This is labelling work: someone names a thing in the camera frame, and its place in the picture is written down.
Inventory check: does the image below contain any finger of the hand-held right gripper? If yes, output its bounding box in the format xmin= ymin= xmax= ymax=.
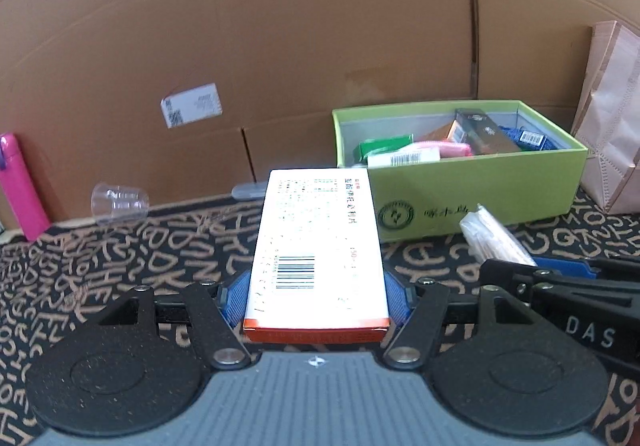
xmin=479 ymin=258 xmax=640 ymax=309
xmin=531 ymin=253 xmax=640 ymax=281

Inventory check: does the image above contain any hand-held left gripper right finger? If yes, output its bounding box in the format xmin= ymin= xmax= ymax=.
xmin=381 ymin=271 xmax=551 ymax=371

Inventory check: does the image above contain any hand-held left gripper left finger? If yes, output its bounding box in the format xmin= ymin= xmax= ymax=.
xmin=95 ymin=270 xmax=253 ymax=371

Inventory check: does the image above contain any white plastic packet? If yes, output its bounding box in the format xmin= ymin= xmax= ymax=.
xmin=459 ymin=203 xmax=539 ymax=268

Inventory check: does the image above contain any green storage box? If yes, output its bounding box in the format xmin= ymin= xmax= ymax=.
xmin=331 ymin=99 xmax=589 ymax=243

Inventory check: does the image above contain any white orange medicine box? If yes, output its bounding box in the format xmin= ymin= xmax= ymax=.
xmin=241 ymin=168 xmax=392 ymax=345

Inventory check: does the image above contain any blue patterned box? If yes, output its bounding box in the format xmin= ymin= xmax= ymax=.
xmin=497 ymin=124 xmax=553 ymax=153

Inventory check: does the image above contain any pink packet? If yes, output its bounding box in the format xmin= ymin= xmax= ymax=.
xmin=411 ymin=140 xmax=474 ymax=160

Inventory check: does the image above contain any plain green box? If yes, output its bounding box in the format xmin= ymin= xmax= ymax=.
xmin=357 ymin=134 xmax=414 ymax=163

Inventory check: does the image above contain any small clear plastic capsule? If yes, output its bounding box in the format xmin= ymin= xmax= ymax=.
xmin=231 ymin=181 xmax=271 ymax=200

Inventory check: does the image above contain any white barcode box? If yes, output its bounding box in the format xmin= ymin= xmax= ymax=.
xmin=367 ymin=148 xmax=442 ymax=169

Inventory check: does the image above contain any dark long box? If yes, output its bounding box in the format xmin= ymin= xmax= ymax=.
xmin=454 ymin=108 xmax=522 ymax=156

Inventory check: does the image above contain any beige paper bag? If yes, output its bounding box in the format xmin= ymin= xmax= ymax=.
xmin=570 ymin=20 xmax=640 ymax=215

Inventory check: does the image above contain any clear plastic cup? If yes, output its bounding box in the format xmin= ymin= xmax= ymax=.
xmin=90 ymin=182 xmax=151 ymax=227

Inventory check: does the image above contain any black tan printed mat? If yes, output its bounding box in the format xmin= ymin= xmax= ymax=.
xmin=0 ymin=186 xmax=640 ymax=446

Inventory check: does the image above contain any white shipping label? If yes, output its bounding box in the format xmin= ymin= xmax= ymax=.
xmin=160 ymin=83 xmax=224 ymax=129

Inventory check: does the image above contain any pink bottle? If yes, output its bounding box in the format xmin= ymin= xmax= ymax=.
xmin=0 ymin=132 xmax=53 ymax=243

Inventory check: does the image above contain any large cardboard box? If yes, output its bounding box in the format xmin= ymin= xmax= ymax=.
xmin=0 ymin=0 xmax=482 ymax=233
xmin=465 ymin=0 xmax=640 ymax=128

